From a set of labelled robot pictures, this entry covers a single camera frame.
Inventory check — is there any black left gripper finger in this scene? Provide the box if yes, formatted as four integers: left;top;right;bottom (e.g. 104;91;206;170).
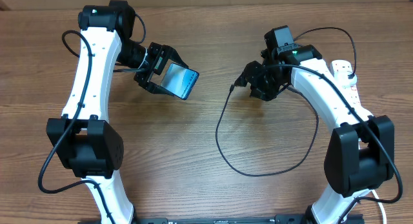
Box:
150;82;174;97
166;46;189;68

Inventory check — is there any white charger plug adapter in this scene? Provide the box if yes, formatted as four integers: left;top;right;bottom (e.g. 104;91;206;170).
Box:
334;71;358;88

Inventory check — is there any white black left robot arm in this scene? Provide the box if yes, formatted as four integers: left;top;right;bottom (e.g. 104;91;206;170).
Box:
46;0;199;223

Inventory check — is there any white power strip cord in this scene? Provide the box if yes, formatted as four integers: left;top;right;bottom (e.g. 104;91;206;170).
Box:
370;190;387;224

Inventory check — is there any white power strip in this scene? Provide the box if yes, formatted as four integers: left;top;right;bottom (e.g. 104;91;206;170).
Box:
330;59;361;105

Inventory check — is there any Galaxy S24 smartphone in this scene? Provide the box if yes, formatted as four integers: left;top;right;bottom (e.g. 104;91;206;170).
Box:
161;63;199;100

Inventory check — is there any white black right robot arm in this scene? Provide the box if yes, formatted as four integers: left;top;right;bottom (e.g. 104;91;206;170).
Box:
234;26;403;223

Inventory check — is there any black charger cable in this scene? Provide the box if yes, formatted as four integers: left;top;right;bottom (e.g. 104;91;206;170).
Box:
215;26;358;178

